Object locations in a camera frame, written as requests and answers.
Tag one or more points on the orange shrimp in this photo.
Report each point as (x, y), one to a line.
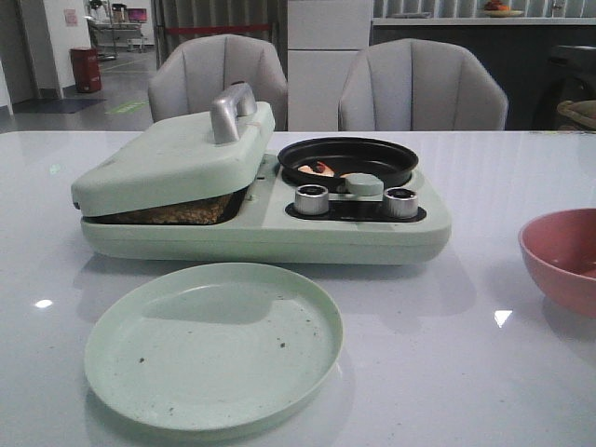
(318, 168)

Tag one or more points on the white bread slice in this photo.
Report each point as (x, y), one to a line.
(202, 211)

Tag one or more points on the mint green sandwich maker lid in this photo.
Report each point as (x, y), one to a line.
(182, 159)

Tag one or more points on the pink bowl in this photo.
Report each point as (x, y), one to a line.
(558, 250)

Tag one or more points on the mint green breakfast maker base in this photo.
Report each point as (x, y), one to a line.
(262, 231)

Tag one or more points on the left silver control knob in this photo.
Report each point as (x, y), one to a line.
(311, 199)

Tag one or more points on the silver control knob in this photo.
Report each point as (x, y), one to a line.
(311, 199)
(399, 203)

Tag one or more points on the black round frying pan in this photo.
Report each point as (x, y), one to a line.
(388, 161)

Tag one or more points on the right silver control knob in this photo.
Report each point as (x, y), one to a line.
(399, 203)

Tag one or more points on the mint green round plate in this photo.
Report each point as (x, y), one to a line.
(216, 350)

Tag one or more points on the right grey upholstered chair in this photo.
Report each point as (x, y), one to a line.
(414, 84)

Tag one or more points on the grey upholstered chair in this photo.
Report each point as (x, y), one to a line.
(414, 84)
(200, 69)

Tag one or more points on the left grey upholstered chair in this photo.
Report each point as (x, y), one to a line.
(200, 69)

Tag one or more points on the white refrigerator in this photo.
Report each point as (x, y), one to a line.
(323, 39)

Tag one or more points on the red barrier belt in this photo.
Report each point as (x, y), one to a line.
(224, 29)

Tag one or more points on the red trash bin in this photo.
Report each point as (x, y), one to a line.
(86, 69)

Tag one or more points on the fruit bowl on counter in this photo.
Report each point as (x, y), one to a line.
(498, 9)

